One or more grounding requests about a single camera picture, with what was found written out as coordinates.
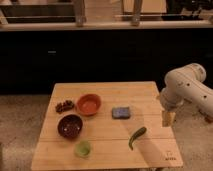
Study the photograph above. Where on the metal post left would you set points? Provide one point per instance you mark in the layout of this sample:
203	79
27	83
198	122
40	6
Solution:
79	9

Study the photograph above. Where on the blue sponge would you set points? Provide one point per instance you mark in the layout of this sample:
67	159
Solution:
121	113

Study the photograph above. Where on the dark grape bunch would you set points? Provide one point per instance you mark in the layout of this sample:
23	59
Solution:
65	106

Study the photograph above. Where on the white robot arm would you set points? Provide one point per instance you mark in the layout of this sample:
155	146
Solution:
186	84

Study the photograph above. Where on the dark counter cabinet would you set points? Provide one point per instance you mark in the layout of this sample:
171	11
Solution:
35	57

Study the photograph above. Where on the green chili pepper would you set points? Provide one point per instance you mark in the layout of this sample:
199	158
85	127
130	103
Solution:
135	135

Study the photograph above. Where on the metal post right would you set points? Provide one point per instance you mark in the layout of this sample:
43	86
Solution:
136	12

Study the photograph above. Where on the orange bowl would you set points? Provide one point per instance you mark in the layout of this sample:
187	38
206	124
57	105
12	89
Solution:
88	104

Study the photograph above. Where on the wooden table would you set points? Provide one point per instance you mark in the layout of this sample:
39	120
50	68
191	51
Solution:
109	137

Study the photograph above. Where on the green cup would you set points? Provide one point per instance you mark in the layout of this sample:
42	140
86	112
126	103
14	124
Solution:
82	149

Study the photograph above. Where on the purple bowl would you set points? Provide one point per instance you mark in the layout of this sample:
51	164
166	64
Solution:
70	126

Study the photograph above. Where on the metal post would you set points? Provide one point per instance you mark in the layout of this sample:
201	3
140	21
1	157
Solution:
136	12
79	9

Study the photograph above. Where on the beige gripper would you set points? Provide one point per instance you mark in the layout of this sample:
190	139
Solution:
168	118

